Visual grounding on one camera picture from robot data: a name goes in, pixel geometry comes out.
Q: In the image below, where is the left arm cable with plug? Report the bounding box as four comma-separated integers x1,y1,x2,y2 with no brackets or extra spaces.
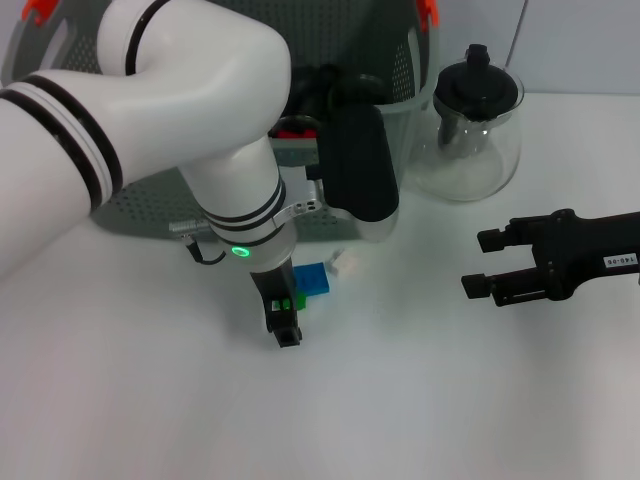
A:
168,218,227,266

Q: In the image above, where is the clear glass teapot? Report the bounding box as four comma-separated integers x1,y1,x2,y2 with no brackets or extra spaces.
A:
403,43,526,203

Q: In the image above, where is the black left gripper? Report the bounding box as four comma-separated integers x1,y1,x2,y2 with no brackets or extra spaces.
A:
249,259,305,350

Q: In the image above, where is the white toy brick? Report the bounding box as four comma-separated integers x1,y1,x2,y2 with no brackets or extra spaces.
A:
327,248,357,277

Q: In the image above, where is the black glass teapot lid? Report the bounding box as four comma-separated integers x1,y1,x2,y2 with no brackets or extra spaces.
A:
432,43,521,156

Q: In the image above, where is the grey-green perforated storage bin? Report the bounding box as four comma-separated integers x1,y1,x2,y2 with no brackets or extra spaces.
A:
0,0,444,246

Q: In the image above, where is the green toy brick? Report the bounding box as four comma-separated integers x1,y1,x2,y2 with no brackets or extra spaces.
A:
272,292,310,312

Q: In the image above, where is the blue square brick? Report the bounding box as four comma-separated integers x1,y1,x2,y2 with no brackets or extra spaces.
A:
292,261,333,297

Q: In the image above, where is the orange bin handle clip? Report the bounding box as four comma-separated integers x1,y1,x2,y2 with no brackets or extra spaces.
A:
416,0,442,30
22,0,60,26

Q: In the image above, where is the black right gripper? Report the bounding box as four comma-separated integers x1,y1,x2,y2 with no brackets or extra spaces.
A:
462,208,640,308

